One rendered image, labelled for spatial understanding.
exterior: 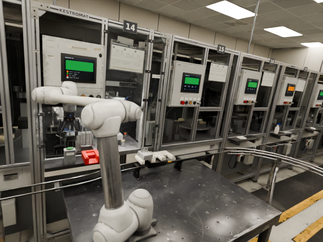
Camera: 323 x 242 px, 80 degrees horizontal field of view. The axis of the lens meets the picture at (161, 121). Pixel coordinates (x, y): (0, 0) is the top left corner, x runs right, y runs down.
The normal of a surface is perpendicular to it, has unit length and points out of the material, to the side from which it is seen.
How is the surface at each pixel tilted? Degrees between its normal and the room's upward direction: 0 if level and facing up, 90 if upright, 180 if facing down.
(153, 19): 90
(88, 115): 84
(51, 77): 90
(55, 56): 90
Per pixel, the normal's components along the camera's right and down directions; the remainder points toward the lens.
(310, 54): -0.84, 0.04
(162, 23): 0.53, 0.25
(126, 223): 0.80, -0.05
